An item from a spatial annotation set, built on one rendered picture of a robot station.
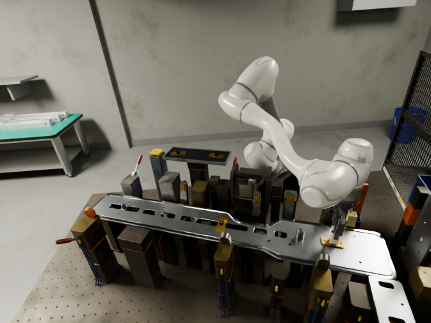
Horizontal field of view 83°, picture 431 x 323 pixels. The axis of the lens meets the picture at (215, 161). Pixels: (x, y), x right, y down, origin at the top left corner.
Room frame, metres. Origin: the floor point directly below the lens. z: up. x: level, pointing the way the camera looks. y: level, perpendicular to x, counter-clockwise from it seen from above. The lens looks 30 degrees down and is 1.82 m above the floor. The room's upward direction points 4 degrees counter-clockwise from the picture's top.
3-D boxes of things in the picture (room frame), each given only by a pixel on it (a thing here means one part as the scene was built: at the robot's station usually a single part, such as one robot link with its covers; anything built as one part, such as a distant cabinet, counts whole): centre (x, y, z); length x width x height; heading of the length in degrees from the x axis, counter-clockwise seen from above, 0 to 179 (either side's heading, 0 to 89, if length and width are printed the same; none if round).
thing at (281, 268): (0.56, -0.20, 0.84); 0.10 x 0.05 x 0.29; 161
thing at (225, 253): (0.63, 0.00, 0.87); 0.12 x 0.07 x 0.35; 161
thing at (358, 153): (0.66, -0.44, 1.38); 0.13 x 0.11 x 0.16; 128
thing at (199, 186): (1.04, 0.09, 0.89); 0.12 x 0.08 x 0.38; 161
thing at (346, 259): (0.83, 0.02, 1.00); 1.38 x 0.22 x 0.02; 71
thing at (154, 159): (1.30, 0.35, 0.92); 0.08 x 0.08 x 0.44; 71
